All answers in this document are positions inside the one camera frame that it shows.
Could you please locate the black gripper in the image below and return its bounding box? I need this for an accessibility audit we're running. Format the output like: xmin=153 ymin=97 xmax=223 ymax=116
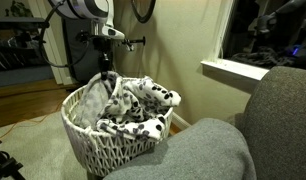
xmin=93 ymin=37 xmax=112 ymax=80

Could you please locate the white black spotted blanket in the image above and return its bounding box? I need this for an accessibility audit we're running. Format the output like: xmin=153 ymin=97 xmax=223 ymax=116
xmin=73 ymin=71 xmax=181 ymax=141

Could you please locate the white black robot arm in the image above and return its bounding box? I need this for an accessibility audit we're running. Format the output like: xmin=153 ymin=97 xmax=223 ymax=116
xmin=48 ymin=0 xmax=125 ymax=82

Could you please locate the white woven laundry basket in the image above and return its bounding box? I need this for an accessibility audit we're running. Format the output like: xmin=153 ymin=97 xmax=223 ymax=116
xmin=61 ymin=86 xmax=173 ymax=177

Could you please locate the grey fabric sofa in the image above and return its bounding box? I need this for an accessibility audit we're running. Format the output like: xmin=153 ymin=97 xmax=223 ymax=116
xmin=104 ymin=67 xmax=306 ymax=180

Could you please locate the dark hanging bag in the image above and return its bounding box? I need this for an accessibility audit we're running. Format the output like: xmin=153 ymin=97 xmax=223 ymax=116
xmin=62 ymin=19 xmax=105 ymax=84

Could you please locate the white window sill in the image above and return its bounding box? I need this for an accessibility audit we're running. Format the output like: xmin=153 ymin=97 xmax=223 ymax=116
xmin=201 ymin=59 xmax=269 ymax=81

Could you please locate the black tripod leg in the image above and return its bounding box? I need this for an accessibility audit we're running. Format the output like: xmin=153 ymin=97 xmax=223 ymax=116
xmin=0 ymin=140 xmax=26 ymax=180

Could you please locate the orange cable on floor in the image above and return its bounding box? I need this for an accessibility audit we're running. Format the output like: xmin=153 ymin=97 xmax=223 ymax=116
xmin=0 ymin=99 xmax=66 ymax=141

